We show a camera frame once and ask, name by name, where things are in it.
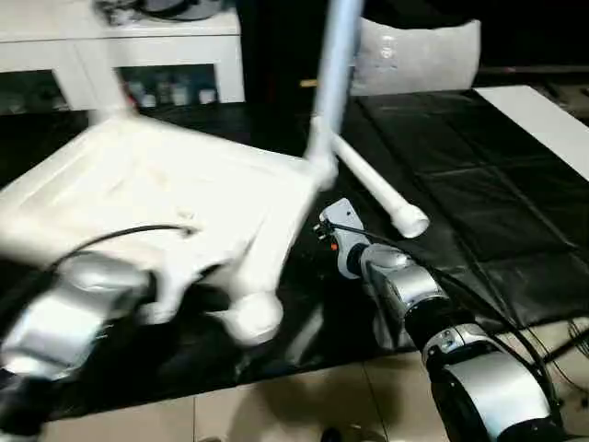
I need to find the white plastic table leg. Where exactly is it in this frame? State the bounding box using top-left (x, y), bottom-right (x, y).
top-left (329, 134), bottom-right (431, 240)
top-left (88, 63), bottom-right (143, 129)
top-left (302, 0), bottom-right (365, 186)

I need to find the white plastic table top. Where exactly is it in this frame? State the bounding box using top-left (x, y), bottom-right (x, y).
top-left (0, 116), bottom-right (341, 347)

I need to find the black quilted mat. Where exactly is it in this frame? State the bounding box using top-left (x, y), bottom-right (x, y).
top-left (0, 87), bottom-right (589, 420)

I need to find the black cabinet with gold label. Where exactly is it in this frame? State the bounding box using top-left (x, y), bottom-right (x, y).
top-left (237, 0), bottom-right (367, 108)

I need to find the grey cushion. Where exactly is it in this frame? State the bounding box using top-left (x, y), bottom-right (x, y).
top-left (351, 17), bottom-right (483, 97)

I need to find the white flat panel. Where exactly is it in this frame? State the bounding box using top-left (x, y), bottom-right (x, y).
top-left (475, 84), bottom-right (589, 181)

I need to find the white sideboard with glass doors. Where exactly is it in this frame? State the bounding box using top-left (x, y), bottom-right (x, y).
top-left (0, 7), bottom-right (246, 112)

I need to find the grey helmet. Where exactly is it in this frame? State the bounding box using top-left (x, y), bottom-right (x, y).
top-left (136, 0), bottom-right (241, 20)

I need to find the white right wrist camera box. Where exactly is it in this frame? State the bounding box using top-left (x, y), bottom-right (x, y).
top-left (318, 196), bottom-right (368, 281)

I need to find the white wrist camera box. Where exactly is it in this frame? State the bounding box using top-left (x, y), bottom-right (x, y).
top-left (318, 196), bottom-right (368, 281)
top-left (145, 261), bottom-right (218, 327)

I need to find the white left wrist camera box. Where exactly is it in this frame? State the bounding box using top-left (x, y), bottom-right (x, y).
top-left (145, 261), bottom-right (218, 327)

